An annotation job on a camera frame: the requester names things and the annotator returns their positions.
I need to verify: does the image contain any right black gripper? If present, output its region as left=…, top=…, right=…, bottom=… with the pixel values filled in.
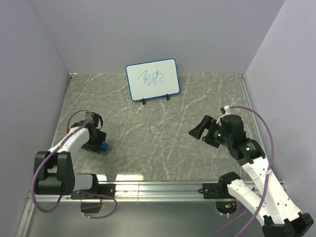
left=188, top=115, right=232, bottom=148

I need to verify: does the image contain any blue whiteboard eraser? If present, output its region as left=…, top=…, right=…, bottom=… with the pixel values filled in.
left=100, top=142, right=108, bottom=151

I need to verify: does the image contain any blue-framed small whiteboard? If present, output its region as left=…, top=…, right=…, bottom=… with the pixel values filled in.
left=125, top=58, right=180, bottom=102

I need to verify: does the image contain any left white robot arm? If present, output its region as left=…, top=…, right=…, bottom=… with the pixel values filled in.
left=32, top=123, right=107, bottom=198

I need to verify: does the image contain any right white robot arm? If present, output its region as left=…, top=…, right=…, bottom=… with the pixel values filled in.
left=189, top=115, right=314, bottom=237

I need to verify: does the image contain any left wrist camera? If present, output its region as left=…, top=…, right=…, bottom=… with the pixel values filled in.
left=84, top=112, right=103, bottom=131

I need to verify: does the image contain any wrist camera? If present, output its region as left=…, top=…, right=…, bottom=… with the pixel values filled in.
left=216, top=106, right=232, bottom=125
left=84, top=112, right=103, bottom=131

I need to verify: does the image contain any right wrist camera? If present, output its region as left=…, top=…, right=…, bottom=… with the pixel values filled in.
left=216, top=106, right=232, bottom=125

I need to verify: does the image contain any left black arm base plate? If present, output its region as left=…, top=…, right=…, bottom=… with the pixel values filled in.
left=70, top=183, right=116, bottom=199

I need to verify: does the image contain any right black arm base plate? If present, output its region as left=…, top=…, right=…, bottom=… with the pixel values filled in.
left=198, top=183, right=222, bottom=199

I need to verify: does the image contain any aluminium mounting rail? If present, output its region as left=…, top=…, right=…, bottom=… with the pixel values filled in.
left=36, top=180, right=230, bottom=204

